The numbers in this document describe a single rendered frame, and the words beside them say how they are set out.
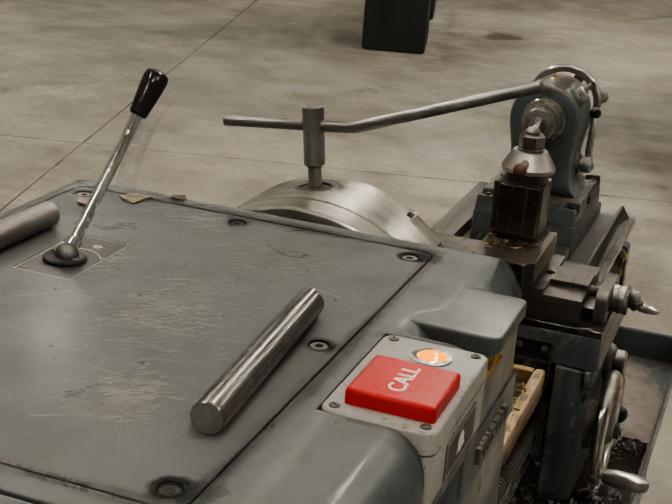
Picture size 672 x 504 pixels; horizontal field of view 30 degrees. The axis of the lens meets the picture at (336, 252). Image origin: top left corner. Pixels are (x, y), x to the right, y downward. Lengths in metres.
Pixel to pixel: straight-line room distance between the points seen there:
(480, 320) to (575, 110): 1.45
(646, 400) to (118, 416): 1.90
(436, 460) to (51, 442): 0.23
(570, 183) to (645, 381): 0.47
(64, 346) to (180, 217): 0.29
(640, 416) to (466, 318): 1.58
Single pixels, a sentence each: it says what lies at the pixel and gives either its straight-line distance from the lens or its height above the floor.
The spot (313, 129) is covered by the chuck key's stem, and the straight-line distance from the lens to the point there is 1.27.
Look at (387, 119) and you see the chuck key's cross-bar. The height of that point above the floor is 1.32.
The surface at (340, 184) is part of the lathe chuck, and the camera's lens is 1.30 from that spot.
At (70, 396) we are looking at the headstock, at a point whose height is 1.25.
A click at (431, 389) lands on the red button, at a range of 0.80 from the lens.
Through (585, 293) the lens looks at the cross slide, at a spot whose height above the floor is 0.96.
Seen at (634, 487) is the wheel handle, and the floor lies 0.69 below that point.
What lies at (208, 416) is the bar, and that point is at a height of 1.27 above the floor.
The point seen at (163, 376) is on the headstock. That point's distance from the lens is 0.82.
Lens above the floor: 1.61
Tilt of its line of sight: 20 degrees down
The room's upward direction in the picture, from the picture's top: 4 degrees clockwise
